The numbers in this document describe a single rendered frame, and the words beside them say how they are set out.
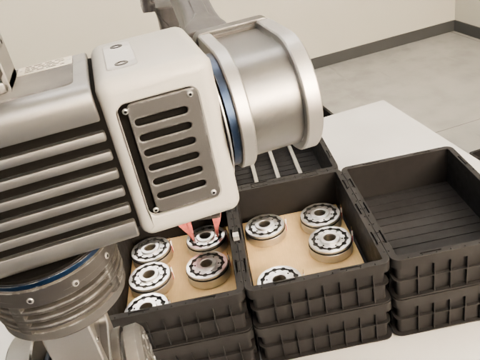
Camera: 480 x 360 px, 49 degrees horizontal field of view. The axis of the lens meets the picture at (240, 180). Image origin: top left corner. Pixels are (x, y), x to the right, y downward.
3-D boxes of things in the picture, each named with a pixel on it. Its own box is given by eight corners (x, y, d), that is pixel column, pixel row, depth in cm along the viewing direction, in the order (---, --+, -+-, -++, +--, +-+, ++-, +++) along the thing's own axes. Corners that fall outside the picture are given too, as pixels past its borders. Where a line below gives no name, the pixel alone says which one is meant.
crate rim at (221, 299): (246, 301, 106) (244, 292, 105) (101, 331, 106) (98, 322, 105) (230, 198, 141) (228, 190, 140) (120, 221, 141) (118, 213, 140)
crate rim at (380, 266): (392, 271, 106) (392, 262, 105) (246, 301, 106) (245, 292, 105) (340, 175, 141) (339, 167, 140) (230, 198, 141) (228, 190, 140)
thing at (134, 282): (171, 286, 122) (170, 284, 122) (128, 296, 122) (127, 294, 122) (170, 259, 131) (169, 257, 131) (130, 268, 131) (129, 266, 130)
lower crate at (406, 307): (528, 314, 117) (533, 273, 111) (395, 341, 117) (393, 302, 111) (448, 215, 151) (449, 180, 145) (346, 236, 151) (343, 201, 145)
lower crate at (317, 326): (395, 342, 117) (393, 302, 111) (263, 369, 117) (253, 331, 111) (346, 236, 151) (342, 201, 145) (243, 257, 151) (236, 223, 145)
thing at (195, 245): (224, 247, 131) (224, 246, 131) (185, 253, 132) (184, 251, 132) (226, 223, 140) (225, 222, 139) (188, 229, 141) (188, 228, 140)
